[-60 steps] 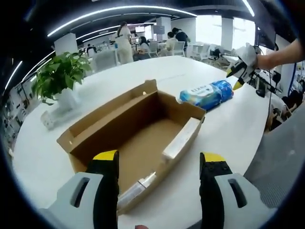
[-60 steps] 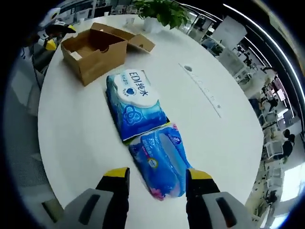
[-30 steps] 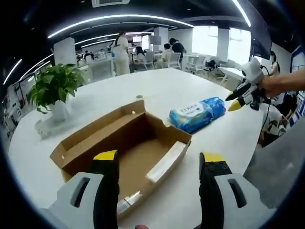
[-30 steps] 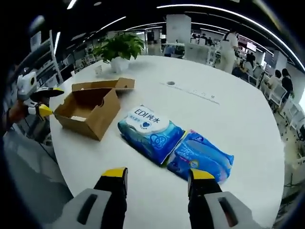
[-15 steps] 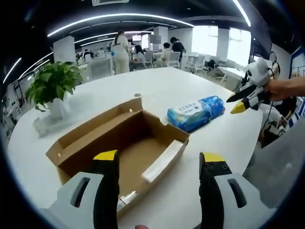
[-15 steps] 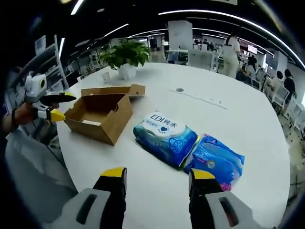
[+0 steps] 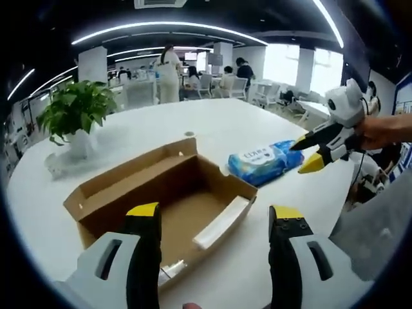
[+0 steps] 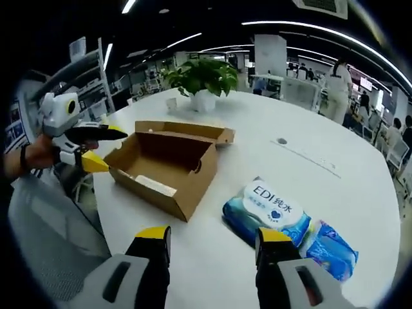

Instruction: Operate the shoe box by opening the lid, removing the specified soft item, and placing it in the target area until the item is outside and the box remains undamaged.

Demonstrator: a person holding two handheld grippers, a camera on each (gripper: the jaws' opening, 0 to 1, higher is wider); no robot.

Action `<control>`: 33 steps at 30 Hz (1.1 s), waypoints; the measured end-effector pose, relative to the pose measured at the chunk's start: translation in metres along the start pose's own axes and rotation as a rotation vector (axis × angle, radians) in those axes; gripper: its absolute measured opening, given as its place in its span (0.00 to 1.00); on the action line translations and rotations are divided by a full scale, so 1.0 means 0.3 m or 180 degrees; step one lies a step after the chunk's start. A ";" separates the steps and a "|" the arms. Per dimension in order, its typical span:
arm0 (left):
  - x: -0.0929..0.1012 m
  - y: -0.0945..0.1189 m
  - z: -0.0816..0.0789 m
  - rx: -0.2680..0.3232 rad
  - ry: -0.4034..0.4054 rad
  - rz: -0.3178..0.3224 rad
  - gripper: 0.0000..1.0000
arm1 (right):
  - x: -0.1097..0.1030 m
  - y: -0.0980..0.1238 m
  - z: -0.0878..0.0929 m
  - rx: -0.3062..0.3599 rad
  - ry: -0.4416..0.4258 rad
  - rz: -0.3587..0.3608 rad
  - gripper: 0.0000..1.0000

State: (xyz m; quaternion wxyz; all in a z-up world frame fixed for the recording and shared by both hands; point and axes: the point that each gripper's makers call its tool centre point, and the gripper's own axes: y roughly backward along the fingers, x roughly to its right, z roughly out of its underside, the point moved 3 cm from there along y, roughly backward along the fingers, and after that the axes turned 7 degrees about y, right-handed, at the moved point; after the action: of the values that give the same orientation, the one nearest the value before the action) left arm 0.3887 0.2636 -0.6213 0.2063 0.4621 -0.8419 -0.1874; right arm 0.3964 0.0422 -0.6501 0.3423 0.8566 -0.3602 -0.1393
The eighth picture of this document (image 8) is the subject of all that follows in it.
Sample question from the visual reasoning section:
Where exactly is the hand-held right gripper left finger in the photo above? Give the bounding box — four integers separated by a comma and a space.
75, 225, 173, 309

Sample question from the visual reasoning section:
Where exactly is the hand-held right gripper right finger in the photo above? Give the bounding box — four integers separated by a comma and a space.
255, 227, 348, 309

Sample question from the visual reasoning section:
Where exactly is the blue soft packet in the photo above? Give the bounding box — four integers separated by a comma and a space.
297, 220, 360, 283

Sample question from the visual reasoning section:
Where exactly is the white blue wet wipes pack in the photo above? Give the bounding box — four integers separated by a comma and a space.
221, 176, 313, 249

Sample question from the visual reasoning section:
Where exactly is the brown cardboard shoe box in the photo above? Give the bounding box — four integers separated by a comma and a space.
102, 120, 237, 223

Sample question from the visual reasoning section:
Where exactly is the person's left hand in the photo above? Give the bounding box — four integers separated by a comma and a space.
26, 135, 63, 171

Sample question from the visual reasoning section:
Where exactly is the metal shelf rack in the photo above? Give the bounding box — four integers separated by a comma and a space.
30, 37, 116, 124

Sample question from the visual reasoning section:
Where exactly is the black wristband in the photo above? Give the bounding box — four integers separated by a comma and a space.
19, 144, 32, 172

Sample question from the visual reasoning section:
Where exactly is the grey mesh office chair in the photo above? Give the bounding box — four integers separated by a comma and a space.
7, 173, 111, 303

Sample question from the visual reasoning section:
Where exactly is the white table socket panel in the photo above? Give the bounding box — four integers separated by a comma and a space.
269, 137, 342, 179

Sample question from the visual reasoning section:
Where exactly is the potted green plant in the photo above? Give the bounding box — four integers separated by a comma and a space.
162, 59, 239, 113

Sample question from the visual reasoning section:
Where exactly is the white office chair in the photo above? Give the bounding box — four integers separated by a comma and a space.
387, 138, 410, 169

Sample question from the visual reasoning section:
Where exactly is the white desk cabinet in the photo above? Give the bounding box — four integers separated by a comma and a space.
282, 77, 319, 109

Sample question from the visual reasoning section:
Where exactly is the white square pillar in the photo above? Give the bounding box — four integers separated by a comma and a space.
254, 33, 288, 79

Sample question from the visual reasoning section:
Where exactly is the ceiling air vent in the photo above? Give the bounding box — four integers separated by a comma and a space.
292, 0, 350, 20

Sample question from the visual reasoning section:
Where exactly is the blue wall poster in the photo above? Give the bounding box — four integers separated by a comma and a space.
4, 98, 30, 155

